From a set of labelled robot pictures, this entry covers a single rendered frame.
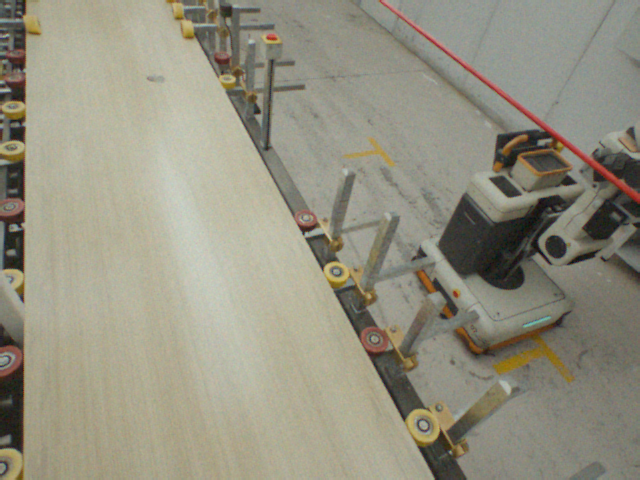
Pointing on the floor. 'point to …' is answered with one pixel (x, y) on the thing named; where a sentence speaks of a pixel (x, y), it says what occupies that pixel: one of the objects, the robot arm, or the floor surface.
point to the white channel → (11, 312)
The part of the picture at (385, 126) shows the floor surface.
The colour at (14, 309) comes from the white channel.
